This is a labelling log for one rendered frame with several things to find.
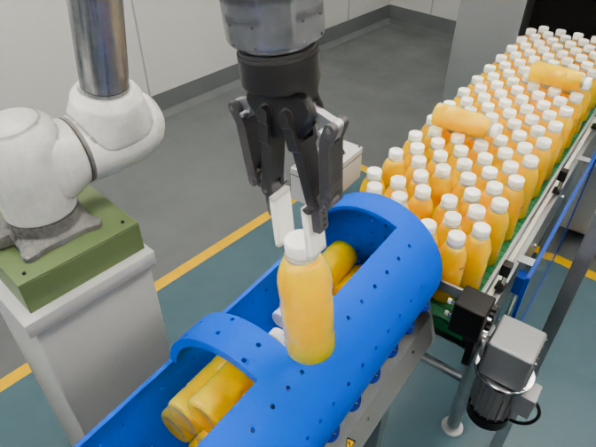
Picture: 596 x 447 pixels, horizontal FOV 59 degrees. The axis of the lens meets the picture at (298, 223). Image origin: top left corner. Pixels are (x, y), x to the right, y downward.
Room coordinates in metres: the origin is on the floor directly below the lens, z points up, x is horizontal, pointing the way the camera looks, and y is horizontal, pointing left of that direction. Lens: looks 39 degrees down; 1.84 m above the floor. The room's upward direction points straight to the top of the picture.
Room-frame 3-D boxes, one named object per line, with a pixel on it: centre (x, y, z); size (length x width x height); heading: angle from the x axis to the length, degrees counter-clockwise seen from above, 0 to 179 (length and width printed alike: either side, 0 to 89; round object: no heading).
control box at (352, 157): (1.19, -0.08, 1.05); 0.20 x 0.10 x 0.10; 144
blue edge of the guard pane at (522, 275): (1.22, -0.77, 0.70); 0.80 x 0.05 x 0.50; 144
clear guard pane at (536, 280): (1.21, -0.78, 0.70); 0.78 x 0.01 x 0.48; 144
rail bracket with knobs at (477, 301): (0.78, -0.38, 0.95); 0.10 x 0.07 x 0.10; 54
